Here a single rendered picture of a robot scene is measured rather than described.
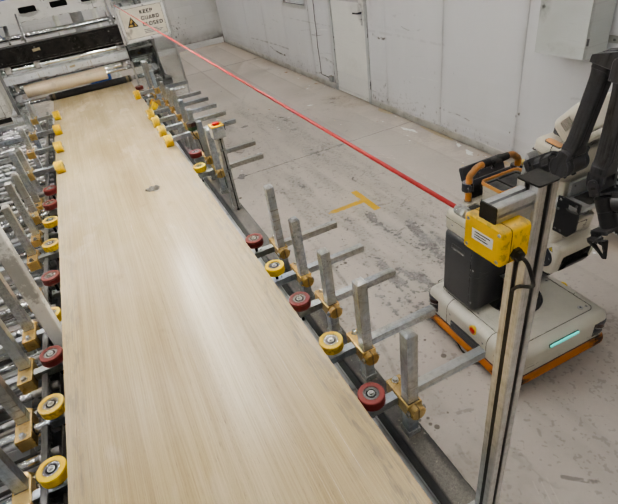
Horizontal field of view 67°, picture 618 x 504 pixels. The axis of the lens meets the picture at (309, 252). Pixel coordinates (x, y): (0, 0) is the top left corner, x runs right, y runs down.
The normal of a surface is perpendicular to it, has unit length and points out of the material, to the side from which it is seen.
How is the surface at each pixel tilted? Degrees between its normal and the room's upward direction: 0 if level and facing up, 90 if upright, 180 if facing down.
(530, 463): 0
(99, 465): 0
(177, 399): 0
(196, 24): 90
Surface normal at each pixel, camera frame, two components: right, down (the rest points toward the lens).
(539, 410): -0.14, -0.81
